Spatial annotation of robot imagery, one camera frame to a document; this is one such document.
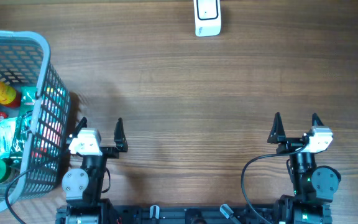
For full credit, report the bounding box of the mint wet wipes pack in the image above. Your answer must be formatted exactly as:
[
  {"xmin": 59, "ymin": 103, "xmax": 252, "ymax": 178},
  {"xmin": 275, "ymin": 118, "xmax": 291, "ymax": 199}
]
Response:
[{"xmin": 0, "ymin": 118, "xmax": 17, "ymax": 159}]

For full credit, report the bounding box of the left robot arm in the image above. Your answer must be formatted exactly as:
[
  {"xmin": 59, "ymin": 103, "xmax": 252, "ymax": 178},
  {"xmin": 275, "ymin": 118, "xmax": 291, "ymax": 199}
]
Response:
[{"xmin": 55, "ymin": 118, "xmax": 128, "ymax": 224}]

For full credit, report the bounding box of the white barcode scanner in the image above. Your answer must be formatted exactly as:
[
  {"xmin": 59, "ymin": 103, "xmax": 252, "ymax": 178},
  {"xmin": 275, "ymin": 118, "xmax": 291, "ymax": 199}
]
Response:
[{"xmin": 193, "ymin": 0, "xmax": 222, "ymax": 37}]

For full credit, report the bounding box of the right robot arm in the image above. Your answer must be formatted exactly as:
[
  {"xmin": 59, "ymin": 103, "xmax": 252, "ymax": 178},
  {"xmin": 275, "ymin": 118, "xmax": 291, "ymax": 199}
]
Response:
[{"xmin": 267, "ymin": 112, "xmax": 341, "ymax": 224}]

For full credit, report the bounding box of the yellow red sauce bottle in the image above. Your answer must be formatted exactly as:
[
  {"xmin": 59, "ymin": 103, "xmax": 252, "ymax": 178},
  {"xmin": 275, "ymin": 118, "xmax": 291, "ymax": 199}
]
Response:
[{"xmin": 0, "ymin": 82, "xmax": 21, "ymax": 108}]

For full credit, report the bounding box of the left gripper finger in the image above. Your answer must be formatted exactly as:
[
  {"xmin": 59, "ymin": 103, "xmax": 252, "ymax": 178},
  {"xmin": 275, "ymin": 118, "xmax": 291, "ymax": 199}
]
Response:
[
  {"xmin": 114, "ymin": 118, "xmax": 128, "ymax": 152},
  {"xmin": 71, "ymin": 117, "xmax": 88, "ymax": 138}
]

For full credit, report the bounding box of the green 3M gloves packet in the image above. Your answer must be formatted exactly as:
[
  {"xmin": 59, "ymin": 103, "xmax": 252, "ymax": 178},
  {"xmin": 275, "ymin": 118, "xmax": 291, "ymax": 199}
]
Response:
[{"xmin": 9, "ymin": 86, "xmax": 37, "ymax": 163}]

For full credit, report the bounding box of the grey plastic mesh basket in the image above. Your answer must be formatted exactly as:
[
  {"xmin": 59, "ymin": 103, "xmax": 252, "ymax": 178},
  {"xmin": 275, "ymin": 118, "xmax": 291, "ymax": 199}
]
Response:
[{"xmin": 0, "ymin": 30, "xmax": 71, "ymax": 212}]

